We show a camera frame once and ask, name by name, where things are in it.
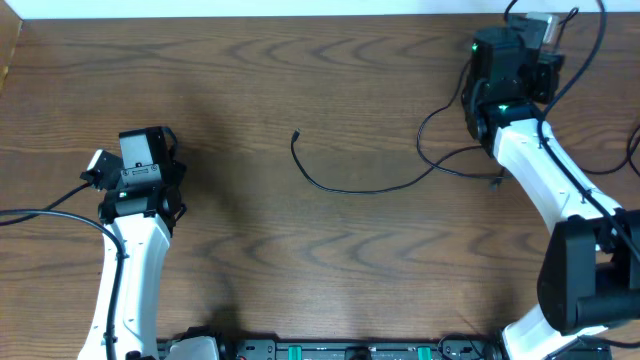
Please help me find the thick black cable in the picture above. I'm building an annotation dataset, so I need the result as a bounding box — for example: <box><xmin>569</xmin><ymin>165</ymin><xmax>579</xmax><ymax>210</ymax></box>
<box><xmin>579</xmin><ymin>122</ymin><xmax>640</xmax><ymax>179</ymax></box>

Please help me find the thin black cable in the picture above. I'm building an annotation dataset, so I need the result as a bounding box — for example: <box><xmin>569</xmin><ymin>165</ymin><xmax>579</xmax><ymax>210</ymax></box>
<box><xmin>290</xmin><ymin>59</ymin><xmax>506</xmax><ymax>196</ymax></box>

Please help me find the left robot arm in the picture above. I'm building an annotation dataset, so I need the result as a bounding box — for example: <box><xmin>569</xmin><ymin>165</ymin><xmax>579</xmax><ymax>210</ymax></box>
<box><xmin>79</xmin><ymin>127</ymin><xmax>221</xmax><ymax>359</ymax></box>

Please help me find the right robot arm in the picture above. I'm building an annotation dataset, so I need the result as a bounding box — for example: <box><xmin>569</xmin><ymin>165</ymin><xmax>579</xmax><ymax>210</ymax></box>
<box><xmin>462</xmin><ymin>26</ymin><xmax>639</xmax><ymax>359</ymax></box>

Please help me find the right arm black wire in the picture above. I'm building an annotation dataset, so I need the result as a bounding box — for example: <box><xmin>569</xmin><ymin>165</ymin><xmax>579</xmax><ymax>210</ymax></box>
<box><xmin>502</xmin><ymin>0</ymin><xmax>640</xmax><ymax>266</ymax></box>

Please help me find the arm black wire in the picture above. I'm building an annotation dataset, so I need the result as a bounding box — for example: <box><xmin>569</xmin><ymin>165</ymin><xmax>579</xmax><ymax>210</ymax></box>
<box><xmin>0</xmin><ymin>180</ymin><xmax>130</xmax><ymax>360</ymax></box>
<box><xmin>502</xmin><ymin>0</ymin><xmax>640</xmax><ymax>266</ymax></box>

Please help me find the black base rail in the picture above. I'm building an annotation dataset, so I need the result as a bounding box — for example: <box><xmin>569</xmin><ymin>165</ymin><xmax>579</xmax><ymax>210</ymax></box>
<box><xmin>157</xmin><ymin>327</ymin><xmax>614</xmax><ymax>360</ymax></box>

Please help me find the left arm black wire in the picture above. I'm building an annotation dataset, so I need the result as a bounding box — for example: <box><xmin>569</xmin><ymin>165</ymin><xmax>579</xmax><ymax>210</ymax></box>
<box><xmin>0</xmin><ymin>180</ymin><xmax>130</xmax><ymax>360</ymax></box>

